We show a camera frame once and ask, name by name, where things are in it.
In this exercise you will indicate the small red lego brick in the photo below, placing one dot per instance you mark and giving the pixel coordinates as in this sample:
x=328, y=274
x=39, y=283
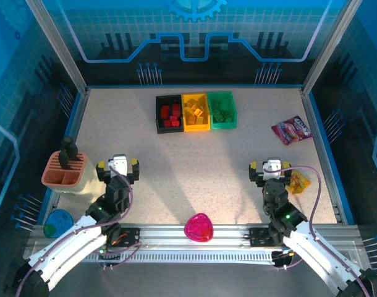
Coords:
x=173, y=118

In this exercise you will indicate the yellow arch lego piece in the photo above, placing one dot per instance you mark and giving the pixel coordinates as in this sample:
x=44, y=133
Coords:
x=196, y=108

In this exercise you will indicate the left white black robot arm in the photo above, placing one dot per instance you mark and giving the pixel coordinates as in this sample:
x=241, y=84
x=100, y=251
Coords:
x=68, y=241

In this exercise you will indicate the yellow candy bag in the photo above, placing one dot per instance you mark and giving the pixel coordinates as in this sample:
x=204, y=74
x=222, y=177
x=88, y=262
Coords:
x=298, y=183

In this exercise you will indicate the purple candy bag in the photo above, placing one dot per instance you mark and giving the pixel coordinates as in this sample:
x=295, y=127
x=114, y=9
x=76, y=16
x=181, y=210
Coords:
x=292, y=130

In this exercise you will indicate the terracotta and cream knife block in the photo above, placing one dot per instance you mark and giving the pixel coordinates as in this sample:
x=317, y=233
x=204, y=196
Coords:
x=57, y=178

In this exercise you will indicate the black plastic bin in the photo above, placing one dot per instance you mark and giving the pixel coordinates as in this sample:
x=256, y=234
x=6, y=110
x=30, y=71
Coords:
x=170, y=130

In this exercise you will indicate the green plastic bin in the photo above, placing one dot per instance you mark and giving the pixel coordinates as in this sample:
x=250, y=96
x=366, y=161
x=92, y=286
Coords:
x=224, y=125

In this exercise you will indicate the yellow plastic bin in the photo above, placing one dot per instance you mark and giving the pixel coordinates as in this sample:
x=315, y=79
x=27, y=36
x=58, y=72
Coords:
x=196, y=128

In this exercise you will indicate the pink translucent heart container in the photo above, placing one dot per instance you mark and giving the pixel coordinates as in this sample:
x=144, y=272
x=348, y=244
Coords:
x=199, y=230

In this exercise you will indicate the blue circuit print backdrop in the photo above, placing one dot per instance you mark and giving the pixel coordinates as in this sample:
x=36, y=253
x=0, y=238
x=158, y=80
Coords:
x=188, y=71

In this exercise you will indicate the grey metal front plate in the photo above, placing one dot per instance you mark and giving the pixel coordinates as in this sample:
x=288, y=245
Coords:
x=191, y=281

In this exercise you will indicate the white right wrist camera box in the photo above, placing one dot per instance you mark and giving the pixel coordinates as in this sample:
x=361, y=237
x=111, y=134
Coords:
x=273, y=168

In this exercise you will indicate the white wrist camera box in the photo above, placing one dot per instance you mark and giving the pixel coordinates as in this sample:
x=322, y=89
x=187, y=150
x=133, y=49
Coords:
x=273, y=168
x=119, y=164

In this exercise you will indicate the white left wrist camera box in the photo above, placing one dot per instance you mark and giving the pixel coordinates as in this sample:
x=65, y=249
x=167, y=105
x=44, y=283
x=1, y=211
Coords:
x=119, y=164

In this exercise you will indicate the aluminium front rail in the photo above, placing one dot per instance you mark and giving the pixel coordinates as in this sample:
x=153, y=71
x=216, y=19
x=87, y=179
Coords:
x=163, y=232

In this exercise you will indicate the aluminium side rail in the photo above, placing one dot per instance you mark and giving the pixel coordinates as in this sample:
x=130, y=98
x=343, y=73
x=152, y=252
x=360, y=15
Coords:
x=310, y=111
x=80, y=108

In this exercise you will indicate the aluminium frame post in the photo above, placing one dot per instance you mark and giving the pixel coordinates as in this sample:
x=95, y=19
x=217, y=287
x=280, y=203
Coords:
x=59, y=46
x=330, y=46

